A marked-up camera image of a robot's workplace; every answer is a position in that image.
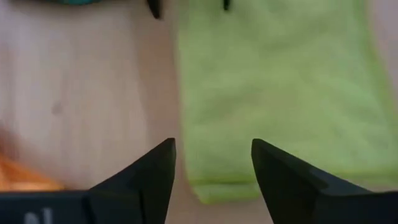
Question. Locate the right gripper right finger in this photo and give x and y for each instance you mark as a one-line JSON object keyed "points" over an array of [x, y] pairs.
{"points": [[311, 202]]}

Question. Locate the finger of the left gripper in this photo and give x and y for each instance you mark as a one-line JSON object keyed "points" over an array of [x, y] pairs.
{"points": [[154, 7], [227, 4]]}

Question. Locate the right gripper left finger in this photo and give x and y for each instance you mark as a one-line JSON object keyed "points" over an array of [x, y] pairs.
{"points": [[130, 199]]}

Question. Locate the blue microfiber towel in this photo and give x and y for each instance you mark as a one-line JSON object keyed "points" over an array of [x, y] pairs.
{"points": [[74, 1]]}

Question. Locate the green microfiber towel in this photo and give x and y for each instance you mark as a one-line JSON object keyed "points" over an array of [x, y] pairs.
{"points": [[280, 93]]}

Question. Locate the orange microfiber towel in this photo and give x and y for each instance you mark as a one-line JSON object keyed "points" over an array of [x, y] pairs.
{"points": [[21, 177]]}

